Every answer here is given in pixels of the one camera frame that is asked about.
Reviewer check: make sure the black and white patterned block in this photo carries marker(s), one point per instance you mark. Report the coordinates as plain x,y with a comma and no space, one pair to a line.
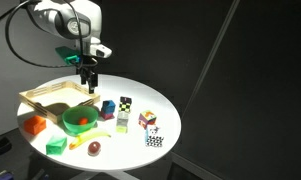
154,136

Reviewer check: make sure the dark red toy plum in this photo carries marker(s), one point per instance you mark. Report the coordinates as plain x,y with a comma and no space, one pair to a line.
94,148

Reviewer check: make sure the grey and yellow block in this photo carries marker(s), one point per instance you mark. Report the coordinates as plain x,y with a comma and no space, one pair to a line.
122,121

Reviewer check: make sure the green block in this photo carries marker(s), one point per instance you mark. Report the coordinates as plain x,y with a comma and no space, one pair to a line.
56,145

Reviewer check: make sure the black checkered block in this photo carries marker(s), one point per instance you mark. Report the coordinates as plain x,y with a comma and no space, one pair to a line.
125,105

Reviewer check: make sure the white table pedestal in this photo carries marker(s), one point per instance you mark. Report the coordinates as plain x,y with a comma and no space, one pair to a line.
106,176

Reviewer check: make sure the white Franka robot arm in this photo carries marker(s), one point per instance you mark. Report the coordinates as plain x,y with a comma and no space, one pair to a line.
63,20

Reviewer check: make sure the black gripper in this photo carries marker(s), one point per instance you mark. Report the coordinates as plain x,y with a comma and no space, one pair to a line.
86,66

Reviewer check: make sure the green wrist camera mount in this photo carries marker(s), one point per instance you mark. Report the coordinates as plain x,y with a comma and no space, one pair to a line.
67,55

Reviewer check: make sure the multicolour cube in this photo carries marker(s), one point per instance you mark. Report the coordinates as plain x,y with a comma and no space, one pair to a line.
147,119

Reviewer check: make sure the small orange ball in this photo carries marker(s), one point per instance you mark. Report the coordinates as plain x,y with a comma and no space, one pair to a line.
83,120

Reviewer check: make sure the yellow toy banana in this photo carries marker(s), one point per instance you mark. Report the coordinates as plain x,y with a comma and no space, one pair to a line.
90,136

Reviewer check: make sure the green plastic bowl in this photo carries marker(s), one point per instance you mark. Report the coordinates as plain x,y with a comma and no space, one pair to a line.
73,126

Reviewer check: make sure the blue block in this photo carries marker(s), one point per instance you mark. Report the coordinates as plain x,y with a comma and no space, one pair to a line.
108,106

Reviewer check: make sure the wooden slatted tray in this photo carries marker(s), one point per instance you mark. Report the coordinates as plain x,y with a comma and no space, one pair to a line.
33,100

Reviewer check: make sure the orange block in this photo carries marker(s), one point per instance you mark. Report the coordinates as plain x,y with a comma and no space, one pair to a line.
34,125

